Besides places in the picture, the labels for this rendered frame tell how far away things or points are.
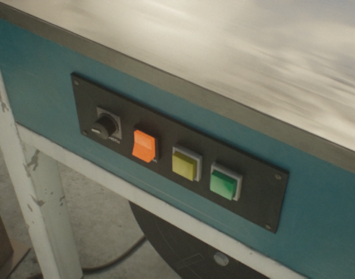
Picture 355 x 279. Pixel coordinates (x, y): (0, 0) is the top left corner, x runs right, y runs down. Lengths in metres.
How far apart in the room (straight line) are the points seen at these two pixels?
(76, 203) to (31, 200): 0.47
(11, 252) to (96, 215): 0.21
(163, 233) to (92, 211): 0.32
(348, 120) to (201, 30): 0.17
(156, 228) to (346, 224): 0.59
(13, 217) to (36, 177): 0.52
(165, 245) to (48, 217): 0.26
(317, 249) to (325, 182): 0.09
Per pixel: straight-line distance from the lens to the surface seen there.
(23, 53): 0.64
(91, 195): 1.35
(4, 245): 1.24
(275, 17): 0.57
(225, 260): 0.90
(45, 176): 0.85
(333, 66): 0.51
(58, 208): 0.92
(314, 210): 0.50
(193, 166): 0.52
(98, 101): 0.58
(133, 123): 0.56
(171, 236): 1.02
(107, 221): 1.29
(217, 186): 0.52
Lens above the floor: 1.03
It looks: 45 degrees down
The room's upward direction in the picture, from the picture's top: straight up
